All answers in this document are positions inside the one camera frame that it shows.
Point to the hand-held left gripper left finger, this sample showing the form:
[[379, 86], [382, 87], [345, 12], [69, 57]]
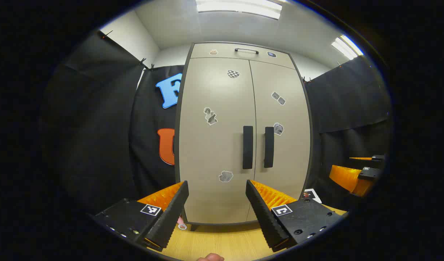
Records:
[[171, 217]]

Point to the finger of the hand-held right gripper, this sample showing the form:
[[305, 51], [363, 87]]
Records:
[[377, 158], [348, 177]]

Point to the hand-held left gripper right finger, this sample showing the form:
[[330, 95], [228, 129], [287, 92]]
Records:
[[265, 217]]

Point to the beige cabinet door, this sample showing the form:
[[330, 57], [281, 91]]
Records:
[[287, 163], [214, 152]]

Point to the beige double-door shoe cabinet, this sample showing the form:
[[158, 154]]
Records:
[[225, 50]]

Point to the small pink charm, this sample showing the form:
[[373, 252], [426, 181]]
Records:
[[182, 226]]

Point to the white printed card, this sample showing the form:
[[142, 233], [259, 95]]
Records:
[[313, 195]]

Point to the long ceiling light panel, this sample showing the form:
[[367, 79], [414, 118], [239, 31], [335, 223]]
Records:
[[240, 8], [347, 47]]

